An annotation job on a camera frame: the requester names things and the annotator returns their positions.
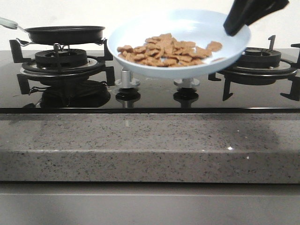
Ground grey cabinet front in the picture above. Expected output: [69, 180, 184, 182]
[0, 182, 300, 225]

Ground black gas burner with grate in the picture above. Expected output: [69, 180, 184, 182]
[9, 38, 115, 94]

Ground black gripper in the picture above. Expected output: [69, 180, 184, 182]
[223, 0, 289, 36]

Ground black glass cooktop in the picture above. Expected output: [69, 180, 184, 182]
[0, 51, 300, 114]

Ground brown meat pieces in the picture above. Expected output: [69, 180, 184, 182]
[117, 33, 223, 68]

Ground black frying pan green handle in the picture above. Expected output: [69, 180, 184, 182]
[0, 18, 105, 45]

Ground silver stove knob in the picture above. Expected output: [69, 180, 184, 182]
[173, 78, 200, 88]
[115, 68, 141, 89]

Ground wire pan support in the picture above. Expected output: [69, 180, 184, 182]
[13, 38, 107, 49]

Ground light blue plate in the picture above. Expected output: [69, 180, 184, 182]
[107, 9, 251, 79]

